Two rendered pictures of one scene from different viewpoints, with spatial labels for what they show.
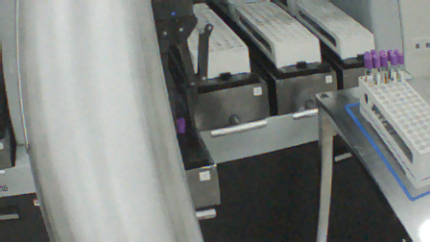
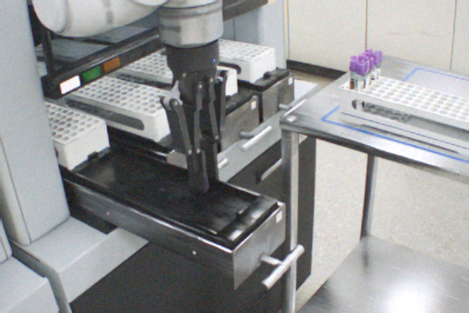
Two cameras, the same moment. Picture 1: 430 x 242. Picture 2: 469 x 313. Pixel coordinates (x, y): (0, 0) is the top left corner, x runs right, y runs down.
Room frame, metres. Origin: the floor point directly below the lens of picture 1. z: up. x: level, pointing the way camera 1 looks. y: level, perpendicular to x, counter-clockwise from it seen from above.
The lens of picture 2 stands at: (0.44, 0.52, 1.28)
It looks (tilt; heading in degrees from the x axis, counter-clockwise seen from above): 30 degrees down; 318
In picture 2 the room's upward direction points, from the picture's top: 4 degrees counter-clockwise
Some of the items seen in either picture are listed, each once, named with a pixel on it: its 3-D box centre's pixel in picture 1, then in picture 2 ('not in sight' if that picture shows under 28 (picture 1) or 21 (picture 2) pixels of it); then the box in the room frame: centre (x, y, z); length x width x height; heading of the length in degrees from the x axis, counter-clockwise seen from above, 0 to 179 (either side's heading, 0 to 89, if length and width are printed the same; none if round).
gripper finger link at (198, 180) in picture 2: (171, 108); (197, 168); (1.02, 0.06, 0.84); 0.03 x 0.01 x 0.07; 11
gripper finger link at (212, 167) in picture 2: (189, 106); (208, 161); (1.03, 0.04, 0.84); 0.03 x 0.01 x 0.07; 11
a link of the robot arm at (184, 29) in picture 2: not in sight; (189, 20); (1.02, 0.05, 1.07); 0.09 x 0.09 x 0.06
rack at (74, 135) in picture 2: not in sight; (41, 130); (1.38, 0.16, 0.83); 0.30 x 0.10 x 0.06; 11
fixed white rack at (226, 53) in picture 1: (205, 42); (118, 105); (1.34, 0.00, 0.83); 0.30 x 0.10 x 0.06; 11
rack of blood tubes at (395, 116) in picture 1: (408, 124); (420, 113); (0.85, -0.32, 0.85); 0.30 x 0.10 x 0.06; 9
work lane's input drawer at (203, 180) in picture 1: (141, 103); (106, 179); (1.20, 0.13, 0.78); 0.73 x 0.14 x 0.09; 11
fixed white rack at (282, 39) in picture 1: (275, 33); (168, 79); (1.37, -0.15, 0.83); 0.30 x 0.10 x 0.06; 11
